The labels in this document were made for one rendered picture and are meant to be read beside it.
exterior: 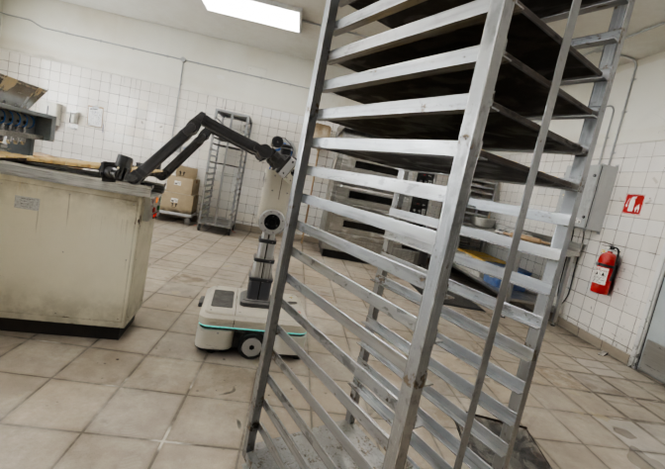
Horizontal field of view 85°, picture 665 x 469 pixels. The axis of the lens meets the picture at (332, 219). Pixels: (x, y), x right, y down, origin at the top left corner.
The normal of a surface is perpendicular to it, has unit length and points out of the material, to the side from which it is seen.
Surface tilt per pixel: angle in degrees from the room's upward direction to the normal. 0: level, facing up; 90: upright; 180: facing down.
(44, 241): 90
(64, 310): 90
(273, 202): 101
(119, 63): 90
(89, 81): 90
